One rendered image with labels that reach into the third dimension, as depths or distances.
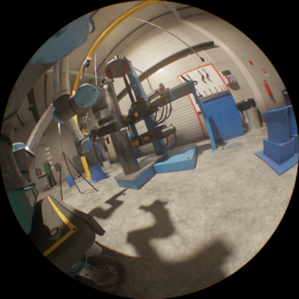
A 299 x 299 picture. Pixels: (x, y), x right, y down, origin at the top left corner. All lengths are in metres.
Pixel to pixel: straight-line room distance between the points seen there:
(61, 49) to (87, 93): 0.24
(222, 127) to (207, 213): 1.61
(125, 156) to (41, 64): 0.99
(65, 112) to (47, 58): 0.30
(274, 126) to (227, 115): 1.26
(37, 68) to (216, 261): 0.57
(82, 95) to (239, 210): 0.79
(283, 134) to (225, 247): 0.75
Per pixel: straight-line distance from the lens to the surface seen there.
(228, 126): 1.93
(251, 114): 2.29
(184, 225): 0.48
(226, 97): 2.02
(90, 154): 2.19
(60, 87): 0.47
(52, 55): 0.15
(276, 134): 0.88
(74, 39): 0.15
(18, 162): 0.69
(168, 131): 1.17
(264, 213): 0.55
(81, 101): 0.36
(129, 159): 1.00
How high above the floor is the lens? 0.41
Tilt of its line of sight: 4 degrees down
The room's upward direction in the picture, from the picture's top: 19 degrees counter-clockwise
